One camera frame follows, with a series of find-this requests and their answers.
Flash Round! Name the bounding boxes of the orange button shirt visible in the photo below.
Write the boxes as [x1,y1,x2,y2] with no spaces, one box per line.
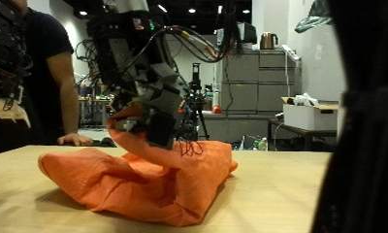
[36,103,238,227]

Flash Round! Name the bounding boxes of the person in black shirt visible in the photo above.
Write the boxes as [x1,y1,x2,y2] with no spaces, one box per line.
[8,0,95,148]

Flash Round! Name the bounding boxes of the grey office desk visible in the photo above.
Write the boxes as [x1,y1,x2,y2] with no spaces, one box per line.
[76,96,113,129]

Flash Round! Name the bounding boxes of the grey filing cabinet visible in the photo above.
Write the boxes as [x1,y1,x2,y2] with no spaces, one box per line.
[218,48,302,116]

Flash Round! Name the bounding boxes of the grey low cabinet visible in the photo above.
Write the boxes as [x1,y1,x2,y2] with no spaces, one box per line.
[200,113,276,145]

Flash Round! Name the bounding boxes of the grey boxy appliance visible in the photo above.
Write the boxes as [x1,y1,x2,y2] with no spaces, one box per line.
[214,21,258,50]

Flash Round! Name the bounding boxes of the copper electric kettle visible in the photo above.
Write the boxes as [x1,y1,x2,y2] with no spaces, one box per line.
[258,32,280,51]

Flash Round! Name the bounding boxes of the white power strip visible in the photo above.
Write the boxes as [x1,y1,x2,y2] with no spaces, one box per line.
[280,45,301,62]

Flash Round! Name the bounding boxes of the white crumpled plastic bag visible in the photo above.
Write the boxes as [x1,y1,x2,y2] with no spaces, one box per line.
[292,92,321,109]

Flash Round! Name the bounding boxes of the white cardboard box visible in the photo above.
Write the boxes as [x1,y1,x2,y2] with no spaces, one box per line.
[281,96,339,132]

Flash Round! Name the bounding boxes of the dark side table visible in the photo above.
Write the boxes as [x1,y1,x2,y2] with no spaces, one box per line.
[266,118,338,152]

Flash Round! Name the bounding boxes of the green leafy plant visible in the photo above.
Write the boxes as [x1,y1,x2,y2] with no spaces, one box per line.
[294,0,333,34]

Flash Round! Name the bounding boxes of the black camera tripod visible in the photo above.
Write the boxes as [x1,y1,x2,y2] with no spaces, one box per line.
[176,62,210,144]

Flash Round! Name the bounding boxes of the cable bundle with yellow connector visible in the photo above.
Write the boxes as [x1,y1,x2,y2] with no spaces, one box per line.
[158,24,230,64]

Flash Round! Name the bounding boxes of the thin black wire loops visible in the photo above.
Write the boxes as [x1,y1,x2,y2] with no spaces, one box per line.
[176,138,204,157]

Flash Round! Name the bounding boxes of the black braided cable sleeve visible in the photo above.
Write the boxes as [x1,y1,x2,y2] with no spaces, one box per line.
[310,0,388,233]

